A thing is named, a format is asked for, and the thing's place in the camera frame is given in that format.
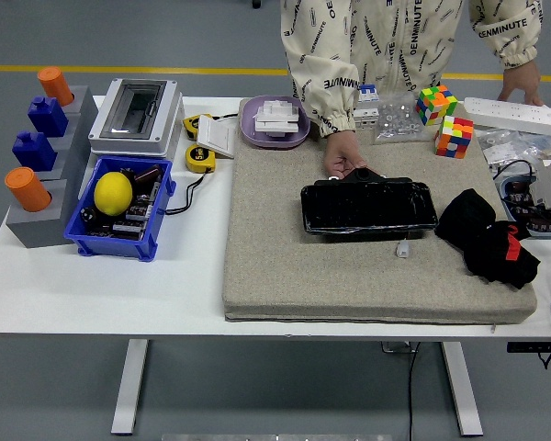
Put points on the person's left hand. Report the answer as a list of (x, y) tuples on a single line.
[(521, 82)]

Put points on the person's right hand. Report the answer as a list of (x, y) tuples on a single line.
[(342, 156)]

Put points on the black glossy panel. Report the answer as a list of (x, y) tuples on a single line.
[(367, 206)]

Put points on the black rag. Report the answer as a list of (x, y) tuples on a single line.
[(473, 220)]

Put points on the person's left forearm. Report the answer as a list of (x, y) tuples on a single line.
[(509, 41)]

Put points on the person's right forearm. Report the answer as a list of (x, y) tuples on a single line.
[(326, 101)]

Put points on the white power strip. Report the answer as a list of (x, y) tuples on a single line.
[(514, 115)]

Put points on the clear bag of nuts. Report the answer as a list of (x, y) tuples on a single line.
[(395, 121)]

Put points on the white blue circuit breaker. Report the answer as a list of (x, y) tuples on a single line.
[(369, 98)]

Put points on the clear bags of small parts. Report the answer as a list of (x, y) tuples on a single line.
[(505, 147)]

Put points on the colourful puzzle cube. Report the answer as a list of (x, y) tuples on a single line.
[(454, 138), (436, 105)]

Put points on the purple dish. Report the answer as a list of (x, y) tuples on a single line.
[(250, 131)]

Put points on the white electrical module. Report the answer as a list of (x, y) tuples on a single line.
[(548, 188)]

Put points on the small white connector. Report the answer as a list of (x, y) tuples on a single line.
[(403, 249)]

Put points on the grey-brown mat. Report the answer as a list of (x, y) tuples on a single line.
[(303, 275)]

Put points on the person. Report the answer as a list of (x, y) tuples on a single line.
[(395, 37)]

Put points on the yellow tape measure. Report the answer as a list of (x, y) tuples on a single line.
[(199, 158), (190, 126)]

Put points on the light blue tray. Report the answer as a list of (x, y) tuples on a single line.
[(546, 233)]

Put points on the yellow lemon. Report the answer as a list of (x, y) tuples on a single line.
[(113, 193)]

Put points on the blue plastic bin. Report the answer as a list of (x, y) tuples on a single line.
[(119, 245)]

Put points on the white table leg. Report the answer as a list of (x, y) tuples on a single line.
[(131, 386), (461, 390)]

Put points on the black table control box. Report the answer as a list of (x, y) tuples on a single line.
[(532, 347)]

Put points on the orange cylinder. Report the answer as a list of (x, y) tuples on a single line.
[(26, 189), (55, 85)]

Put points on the blue block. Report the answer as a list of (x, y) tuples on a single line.
[(33, 151), (48, 117)]

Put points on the grey stepped block holder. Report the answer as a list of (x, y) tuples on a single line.
[(41, 232)]

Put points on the white switch parts stack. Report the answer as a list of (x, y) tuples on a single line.
[(277, 119)]

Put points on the white wall switch plate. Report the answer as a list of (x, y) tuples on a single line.
[(217, 137)]

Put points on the metal bracket under table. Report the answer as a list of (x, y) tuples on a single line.
[(395, 347)]

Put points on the grey electrical enclosure box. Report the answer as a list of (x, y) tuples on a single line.
[(133, 138)]

